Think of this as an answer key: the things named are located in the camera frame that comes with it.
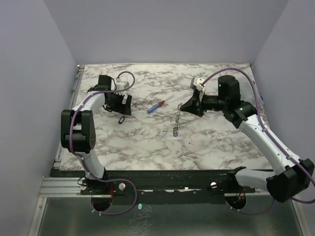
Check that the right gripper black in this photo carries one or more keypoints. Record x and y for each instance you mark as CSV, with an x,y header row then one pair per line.
x,y
200,103

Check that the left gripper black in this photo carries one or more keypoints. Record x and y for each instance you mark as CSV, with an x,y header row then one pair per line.
x,y
122,108

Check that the black key fob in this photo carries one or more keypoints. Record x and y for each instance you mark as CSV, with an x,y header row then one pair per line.
x,y
121,120

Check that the round metal keyring disc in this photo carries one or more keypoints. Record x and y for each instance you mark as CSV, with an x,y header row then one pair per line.
x,y
176,126

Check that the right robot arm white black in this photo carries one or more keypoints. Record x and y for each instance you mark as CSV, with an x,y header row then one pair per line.
x,y
289,175

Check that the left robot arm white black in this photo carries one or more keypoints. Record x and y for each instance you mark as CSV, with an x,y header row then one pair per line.
x,y
78,134

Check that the blue red screwdriver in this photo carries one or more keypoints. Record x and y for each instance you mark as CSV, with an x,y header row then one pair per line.
x,y
158,105

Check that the clear plastic box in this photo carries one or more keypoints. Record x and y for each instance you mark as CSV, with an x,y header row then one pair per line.
x,y
259,98

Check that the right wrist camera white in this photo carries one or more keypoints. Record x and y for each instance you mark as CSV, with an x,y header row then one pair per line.
x,y
197,84

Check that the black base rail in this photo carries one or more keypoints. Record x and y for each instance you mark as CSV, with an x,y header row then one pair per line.
x,y
166,187

